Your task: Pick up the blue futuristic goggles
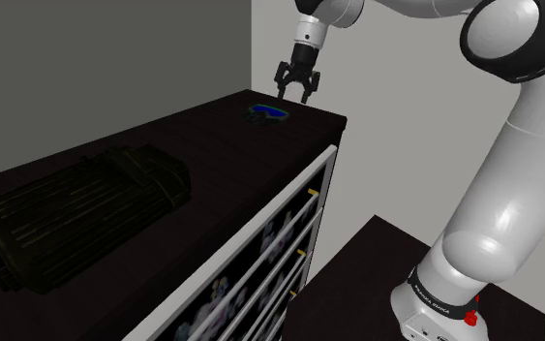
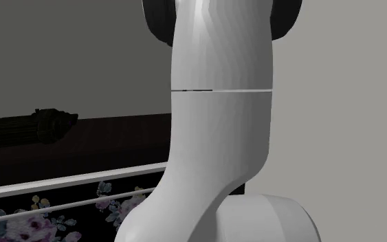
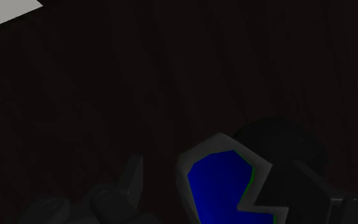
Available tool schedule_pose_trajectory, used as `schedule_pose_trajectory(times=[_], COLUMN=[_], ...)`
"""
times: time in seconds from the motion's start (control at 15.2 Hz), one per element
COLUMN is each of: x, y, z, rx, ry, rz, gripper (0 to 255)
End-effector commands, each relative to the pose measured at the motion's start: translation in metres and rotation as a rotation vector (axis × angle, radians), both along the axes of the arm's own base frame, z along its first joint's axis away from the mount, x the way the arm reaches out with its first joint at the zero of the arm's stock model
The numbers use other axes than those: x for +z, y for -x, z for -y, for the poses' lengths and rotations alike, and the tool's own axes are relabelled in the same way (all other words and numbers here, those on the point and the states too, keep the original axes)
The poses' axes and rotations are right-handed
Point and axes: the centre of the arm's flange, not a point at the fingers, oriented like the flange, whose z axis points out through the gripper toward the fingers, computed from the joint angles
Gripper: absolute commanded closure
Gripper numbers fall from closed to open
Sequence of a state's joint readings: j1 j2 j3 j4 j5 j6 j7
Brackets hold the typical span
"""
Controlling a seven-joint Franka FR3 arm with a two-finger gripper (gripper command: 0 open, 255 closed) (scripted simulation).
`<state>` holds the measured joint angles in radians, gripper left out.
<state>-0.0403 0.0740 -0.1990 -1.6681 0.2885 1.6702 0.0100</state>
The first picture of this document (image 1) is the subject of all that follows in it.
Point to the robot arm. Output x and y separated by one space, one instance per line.
517 189

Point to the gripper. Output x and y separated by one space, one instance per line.
304 57

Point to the dark chest of drawers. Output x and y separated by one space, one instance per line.
215 156

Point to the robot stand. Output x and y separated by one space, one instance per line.
347 293

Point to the black ribbed appliance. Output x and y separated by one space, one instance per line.
78 212

